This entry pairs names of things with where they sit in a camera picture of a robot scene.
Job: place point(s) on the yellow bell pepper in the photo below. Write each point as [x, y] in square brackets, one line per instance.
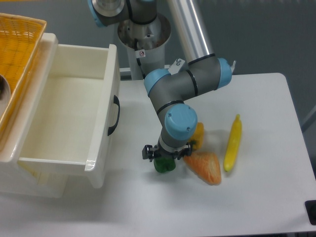
[196, 139]

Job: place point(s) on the white bracket behind table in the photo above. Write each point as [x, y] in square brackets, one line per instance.
[233, 66]

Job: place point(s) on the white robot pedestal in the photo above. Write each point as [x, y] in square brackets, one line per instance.
[145, 45]

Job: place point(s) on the yellow banana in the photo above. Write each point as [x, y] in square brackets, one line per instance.
[233, 144]

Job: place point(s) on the yellow woven basket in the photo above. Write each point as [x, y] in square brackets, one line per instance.
[19, 40]

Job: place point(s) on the black object at table edge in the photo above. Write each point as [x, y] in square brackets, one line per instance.
[310, 206]

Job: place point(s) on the white open drawer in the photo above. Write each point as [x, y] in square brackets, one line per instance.
[75, 111]

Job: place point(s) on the black drawer handle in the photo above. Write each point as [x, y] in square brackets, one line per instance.
[115, 116]

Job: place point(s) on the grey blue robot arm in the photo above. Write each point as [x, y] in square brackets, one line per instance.
[168, 92]

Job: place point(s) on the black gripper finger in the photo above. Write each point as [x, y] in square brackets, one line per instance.
[150, 152]
[186, 151]

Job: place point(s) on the orange triangular bread slice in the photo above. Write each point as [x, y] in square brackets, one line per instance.
[206, 166]

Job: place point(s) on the metal bowl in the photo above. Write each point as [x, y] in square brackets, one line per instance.
[5, 95]

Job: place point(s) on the green bell pepper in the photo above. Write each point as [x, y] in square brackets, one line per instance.
[164, 164]

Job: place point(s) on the white drawer cabinet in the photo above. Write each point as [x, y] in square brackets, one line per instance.
[16, 146]

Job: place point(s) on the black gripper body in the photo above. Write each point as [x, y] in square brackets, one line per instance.
[170, 153]

